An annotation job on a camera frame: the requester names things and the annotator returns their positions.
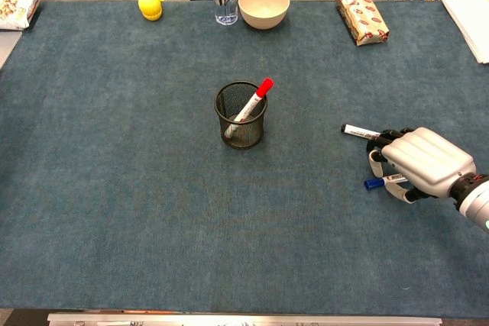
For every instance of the blue felt table mat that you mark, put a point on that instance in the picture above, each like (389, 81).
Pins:
(244, 226)

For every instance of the yellow lemon shaped toy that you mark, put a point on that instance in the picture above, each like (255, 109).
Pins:
(149, 5)

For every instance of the black cap whiteboard marker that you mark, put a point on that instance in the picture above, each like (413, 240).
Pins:
(359, 131)

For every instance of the yellow white snack bag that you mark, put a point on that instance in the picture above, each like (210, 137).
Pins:
(13, 11)

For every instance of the black round pen cup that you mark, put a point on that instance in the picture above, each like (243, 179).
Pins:
(240, 141)

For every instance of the red cap whiteboard marker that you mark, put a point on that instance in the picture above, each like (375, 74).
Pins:
(261, 91)

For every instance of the aluminium profile rail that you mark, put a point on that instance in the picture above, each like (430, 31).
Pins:
(244, 320)

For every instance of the white paper stack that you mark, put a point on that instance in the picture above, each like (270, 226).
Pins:
(473, 24)

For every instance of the blue cap whiteboard marker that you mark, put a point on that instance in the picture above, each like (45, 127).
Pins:
(372, 183)

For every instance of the red printed wrapped package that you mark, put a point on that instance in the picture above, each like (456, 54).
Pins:
(363, 17)

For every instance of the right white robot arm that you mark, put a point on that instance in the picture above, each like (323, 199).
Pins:
(475, 200)

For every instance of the beige bowl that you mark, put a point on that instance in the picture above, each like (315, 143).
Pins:
(263, 17)

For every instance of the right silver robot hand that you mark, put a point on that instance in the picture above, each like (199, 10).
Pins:
(431, 158)

